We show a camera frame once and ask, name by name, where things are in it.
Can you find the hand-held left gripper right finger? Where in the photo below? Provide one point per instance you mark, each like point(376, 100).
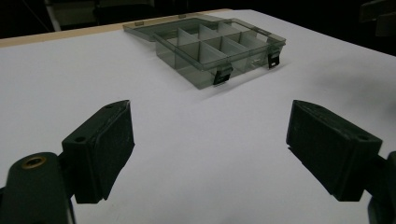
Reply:
point(333, 149)

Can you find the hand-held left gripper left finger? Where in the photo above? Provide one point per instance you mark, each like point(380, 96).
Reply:
point(99, 152)

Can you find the transparent grey compartment box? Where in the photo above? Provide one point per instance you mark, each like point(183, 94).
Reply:
point(205, 46)

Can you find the white metal stand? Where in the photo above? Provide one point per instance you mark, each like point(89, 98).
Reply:
point(53, 15)

